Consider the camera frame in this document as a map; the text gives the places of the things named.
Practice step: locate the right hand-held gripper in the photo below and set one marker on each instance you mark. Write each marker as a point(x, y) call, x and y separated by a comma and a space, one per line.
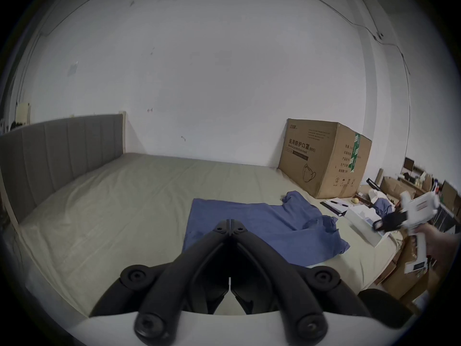
point(419, 207)

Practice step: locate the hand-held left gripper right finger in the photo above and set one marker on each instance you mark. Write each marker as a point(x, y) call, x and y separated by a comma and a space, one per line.
point(288, 294)

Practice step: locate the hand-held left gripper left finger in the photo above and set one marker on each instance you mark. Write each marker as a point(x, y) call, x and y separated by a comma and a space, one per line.
point(169, 294)

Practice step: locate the person's right hand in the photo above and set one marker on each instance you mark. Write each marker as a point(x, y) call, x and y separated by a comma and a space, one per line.
point(441, 242)

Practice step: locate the long white box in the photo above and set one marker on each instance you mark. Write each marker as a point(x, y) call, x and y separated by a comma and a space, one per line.
point(363, 224)

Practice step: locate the brown floor carton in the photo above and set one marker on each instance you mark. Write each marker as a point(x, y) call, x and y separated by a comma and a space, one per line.
point(407, 269)

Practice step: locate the white paper pad with pen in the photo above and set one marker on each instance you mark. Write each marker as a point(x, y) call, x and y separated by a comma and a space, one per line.
point(336, 204)

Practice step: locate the blue shirt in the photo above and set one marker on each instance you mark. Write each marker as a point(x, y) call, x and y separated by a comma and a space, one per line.
point(252, 222)

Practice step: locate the large printed cardboard carton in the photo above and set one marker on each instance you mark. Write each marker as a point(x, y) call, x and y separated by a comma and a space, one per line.
point(320, 157)

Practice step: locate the bed with beige sheet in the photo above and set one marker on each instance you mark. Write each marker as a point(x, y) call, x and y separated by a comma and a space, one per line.
point(119, 200)

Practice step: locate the grey padded headboard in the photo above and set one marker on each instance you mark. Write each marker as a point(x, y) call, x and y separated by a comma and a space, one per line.
point(61, 157)

